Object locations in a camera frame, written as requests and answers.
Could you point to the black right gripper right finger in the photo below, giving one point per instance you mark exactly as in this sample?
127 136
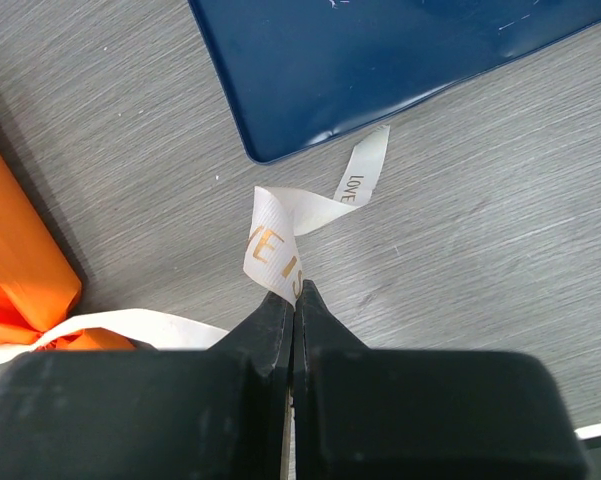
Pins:
364 413

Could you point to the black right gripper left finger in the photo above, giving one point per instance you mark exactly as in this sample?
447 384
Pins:
219 413

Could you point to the cream printed ribbon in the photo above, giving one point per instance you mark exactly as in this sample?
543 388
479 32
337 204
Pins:
271 259

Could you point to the orange wrapping paper sheet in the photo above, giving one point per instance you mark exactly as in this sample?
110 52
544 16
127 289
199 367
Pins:
38 287

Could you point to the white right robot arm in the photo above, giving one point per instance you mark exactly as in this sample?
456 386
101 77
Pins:
289 392

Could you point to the blue plastic tray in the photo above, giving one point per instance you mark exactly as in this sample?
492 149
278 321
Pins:
299 73

